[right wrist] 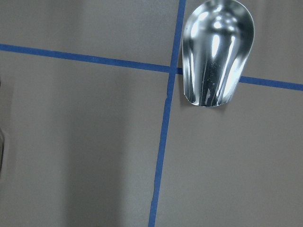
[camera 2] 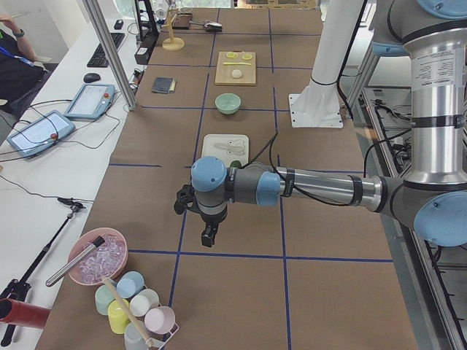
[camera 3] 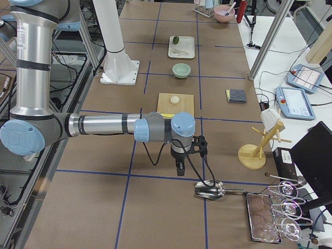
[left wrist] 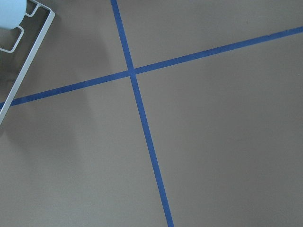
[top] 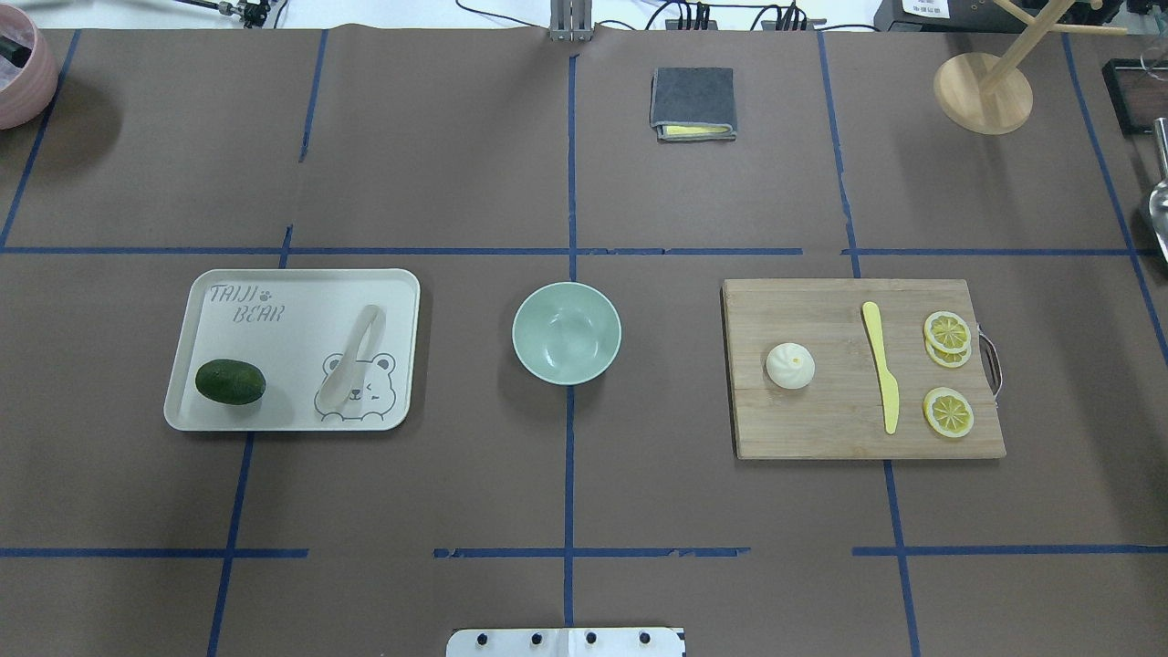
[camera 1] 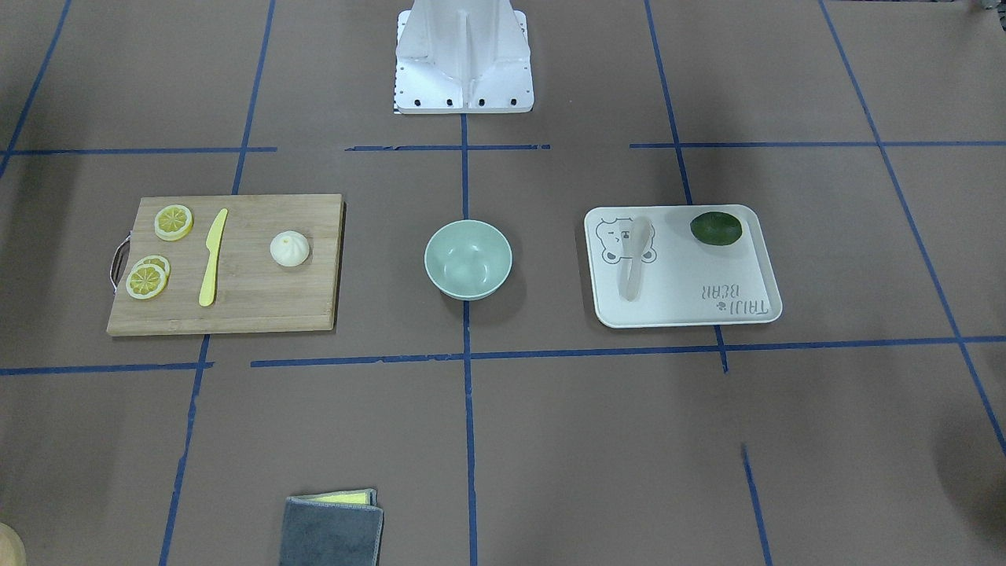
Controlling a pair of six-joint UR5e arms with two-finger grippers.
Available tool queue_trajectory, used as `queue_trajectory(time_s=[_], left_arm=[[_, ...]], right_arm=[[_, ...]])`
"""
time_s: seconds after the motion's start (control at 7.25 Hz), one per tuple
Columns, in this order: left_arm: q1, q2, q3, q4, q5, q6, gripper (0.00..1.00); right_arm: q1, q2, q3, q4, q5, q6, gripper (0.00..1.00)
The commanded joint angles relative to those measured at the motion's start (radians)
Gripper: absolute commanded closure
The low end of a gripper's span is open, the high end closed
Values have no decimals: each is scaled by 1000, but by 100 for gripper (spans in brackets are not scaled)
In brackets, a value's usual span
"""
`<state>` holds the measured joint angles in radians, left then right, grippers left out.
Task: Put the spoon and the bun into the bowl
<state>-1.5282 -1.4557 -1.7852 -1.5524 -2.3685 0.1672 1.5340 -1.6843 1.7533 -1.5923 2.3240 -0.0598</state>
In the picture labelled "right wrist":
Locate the silver metal scoop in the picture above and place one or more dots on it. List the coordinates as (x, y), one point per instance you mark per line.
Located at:
(217, 40)

